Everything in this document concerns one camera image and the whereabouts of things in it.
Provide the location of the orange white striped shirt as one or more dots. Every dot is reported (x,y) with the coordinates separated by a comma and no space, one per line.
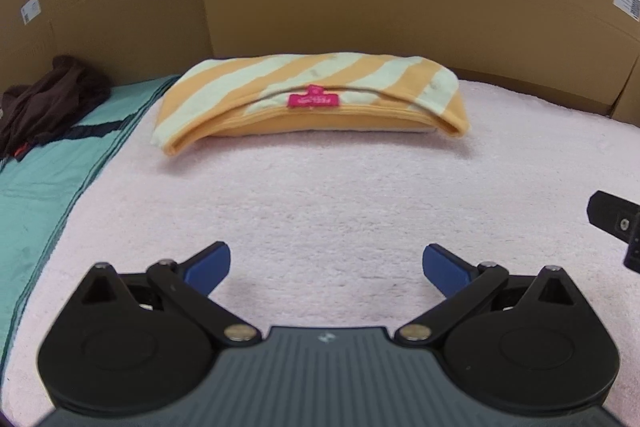
(300,74)

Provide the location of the dark brown cloth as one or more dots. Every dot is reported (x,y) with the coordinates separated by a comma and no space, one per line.
(50,102)

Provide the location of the pink towel blanket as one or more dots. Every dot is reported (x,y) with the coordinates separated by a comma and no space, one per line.
(325,202)

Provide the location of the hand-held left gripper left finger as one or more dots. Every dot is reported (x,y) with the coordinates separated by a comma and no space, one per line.
(210,266)

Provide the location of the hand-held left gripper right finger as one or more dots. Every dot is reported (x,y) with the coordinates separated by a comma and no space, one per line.
(442,268)

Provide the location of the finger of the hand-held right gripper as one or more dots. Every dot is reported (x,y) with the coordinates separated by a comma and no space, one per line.
(612,214)

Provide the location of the small white box label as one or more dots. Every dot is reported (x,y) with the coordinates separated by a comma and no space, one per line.
(30,10)

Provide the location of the teal blanket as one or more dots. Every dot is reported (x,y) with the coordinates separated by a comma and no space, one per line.
(35,217)

